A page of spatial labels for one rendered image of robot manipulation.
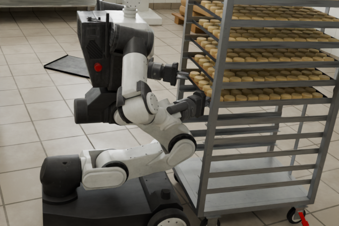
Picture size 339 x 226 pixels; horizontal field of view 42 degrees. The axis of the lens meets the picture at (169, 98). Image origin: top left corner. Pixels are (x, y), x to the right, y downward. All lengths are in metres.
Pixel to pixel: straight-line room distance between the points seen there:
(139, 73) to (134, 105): 0.12
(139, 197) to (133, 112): 0.74
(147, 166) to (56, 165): 0.42
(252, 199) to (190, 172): 0.36
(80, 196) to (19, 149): 0.84
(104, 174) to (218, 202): 0.58
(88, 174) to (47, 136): 1.02
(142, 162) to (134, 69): 0.69
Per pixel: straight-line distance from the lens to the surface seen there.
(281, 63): 1.98
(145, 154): 2.13
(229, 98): 1.98
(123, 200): 2.16
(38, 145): 2.95
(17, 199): 2.48
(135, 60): 1.58
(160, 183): 2.25
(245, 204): 2.27
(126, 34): 1.65
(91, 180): 2.08
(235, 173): 2.14
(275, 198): 2.37
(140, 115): 1.53
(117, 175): 2.09
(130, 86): 1.52
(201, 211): 2.16
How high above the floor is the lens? 1.45
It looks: 23 degrees down
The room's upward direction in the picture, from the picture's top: 5 degrees clockwise
